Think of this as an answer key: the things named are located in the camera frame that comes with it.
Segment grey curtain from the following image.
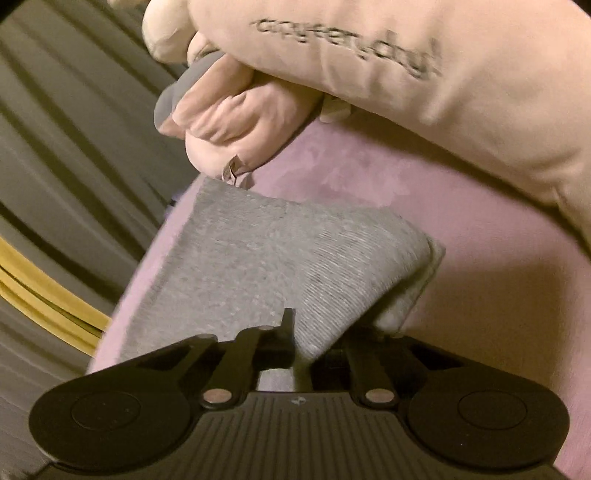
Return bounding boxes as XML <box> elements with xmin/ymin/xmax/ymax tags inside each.
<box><xmin>0</xmin><ymin>0</ymin><xmax>200</xmax><ymax>480</ymax></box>

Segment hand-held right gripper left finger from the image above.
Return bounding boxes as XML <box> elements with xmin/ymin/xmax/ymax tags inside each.
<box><xmin>131</xmin><ymin>308</ymin><xmax>297</xmax><ymax>409</ymax></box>

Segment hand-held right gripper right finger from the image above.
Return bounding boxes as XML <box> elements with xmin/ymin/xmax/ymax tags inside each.
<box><xmin>313</xmin><ymin>336</ymin><xmax>463</xmax><ymax>409</ymax></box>

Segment grey pants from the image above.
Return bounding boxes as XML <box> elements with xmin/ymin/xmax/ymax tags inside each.
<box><xmin>113</xmin><ymin>178</ymin><xmax>447</xmax><ymax>394</ymax></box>

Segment pink plush toy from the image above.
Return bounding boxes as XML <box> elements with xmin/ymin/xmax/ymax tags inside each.
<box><xmin>141</xmin><ymin>0</ymin><xmax>591</xmax><ymax>234</ymax></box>

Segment pink blanket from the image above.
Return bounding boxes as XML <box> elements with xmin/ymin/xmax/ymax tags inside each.
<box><xmin>87</xmin><ymin>121</ymin><xmax>591</xmax><ymax>480</ymax></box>

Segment yellow curtain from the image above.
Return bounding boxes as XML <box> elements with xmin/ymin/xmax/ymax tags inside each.
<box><xmin>0</xmin><ymin>236</ymin><xmax>112</xmax><ymax>357</ymax></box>

